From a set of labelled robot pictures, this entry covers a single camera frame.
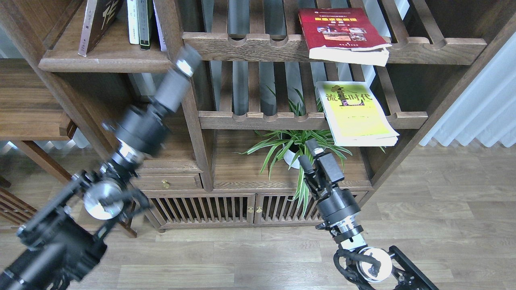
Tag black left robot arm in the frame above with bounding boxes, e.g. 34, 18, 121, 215
1, 44, 202, 290

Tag dark green upright book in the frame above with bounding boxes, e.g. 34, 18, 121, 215
137, 0, 154, 51

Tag green spider plant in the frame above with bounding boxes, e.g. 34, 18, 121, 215
236, 85, 387, 216

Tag white curtain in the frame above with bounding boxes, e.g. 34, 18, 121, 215
419, 35, 516, 147

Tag maroon book white characters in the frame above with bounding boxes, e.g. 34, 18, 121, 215
78, 0, 123, 57

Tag yellow green book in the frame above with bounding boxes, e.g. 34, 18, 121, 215
315, 81, 399, 147

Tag white book behind post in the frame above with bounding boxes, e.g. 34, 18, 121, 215
153, 0, 167, 52

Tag red book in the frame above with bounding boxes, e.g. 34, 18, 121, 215
299, 8, 391, 66

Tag white plant pot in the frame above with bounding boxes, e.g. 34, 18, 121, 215
282, 138, 306, 169

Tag white upright book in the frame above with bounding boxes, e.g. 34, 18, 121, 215
127, 0, 140, 45

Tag brass drawer knob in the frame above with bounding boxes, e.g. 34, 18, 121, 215
161, 179, 170, 189

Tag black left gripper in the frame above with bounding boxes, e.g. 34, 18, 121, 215
103, 45, 202, 157

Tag dark wooden bookshelf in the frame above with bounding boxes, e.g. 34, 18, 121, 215
1, 0, 515, 230

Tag wooden side table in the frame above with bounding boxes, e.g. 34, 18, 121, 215
0, 57, 138, 238

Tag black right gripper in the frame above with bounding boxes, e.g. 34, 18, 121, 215
298, 139, 361, 232

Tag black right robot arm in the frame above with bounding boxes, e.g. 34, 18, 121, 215
299, 139, 437, 290

